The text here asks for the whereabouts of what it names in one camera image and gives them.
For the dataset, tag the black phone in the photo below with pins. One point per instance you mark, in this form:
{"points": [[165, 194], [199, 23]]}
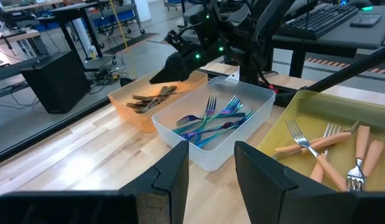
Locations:
{"points": [[366, 20]]}

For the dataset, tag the black floor cabinet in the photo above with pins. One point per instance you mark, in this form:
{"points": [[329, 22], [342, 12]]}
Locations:
{"points": [[55, 84]]}

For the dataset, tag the white mounting bracket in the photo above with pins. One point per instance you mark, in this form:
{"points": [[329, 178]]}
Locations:
{"points": [[234, 74]]}

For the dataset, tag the black computer mouse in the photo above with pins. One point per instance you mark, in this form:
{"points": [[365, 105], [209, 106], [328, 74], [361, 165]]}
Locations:
{"points": [[360, 3]]}

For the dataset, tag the yellow plastic bin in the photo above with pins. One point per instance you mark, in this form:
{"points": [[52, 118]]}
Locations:
{"points": [[319, 105]]}

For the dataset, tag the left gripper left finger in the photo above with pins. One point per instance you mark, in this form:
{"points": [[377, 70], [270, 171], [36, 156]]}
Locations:
{"points": [[167, 174]]}

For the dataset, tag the black workbench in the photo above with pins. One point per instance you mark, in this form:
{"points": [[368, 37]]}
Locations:
{"points": [[74, 8]]}

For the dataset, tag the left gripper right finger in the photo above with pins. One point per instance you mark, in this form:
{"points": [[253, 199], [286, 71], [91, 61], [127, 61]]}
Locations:
{"points": [[260, 186]]}

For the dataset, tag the black keyboard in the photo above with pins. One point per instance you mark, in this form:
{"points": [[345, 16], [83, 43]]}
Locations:
{"points": [[319, 20]]}

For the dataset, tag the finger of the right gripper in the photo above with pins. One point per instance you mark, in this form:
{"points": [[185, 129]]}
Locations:
{"points": [[176, 70]]}

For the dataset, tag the orange plastic bin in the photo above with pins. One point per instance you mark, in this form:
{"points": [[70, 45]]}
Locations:
{"points": [[123, 109]]}

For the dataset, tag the striped floor mat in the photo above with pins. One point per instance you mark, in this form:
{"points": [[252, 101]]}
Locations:
{"points": [[133, 42]]}

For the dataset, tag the clear plastic bin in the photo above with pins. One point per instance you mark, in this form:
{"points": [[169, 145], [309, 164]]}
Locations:
{"points": [[192, 152]]}

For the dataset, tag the small red connector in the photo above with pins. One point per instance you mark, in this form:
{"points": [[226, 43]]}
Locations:
{"points": [[273, 89]]}

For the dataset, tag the black diagonal support bar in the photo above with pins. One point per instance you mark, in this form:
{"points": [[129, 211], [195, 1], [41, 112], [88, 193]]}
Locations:
{"points": [[350, 70]]}

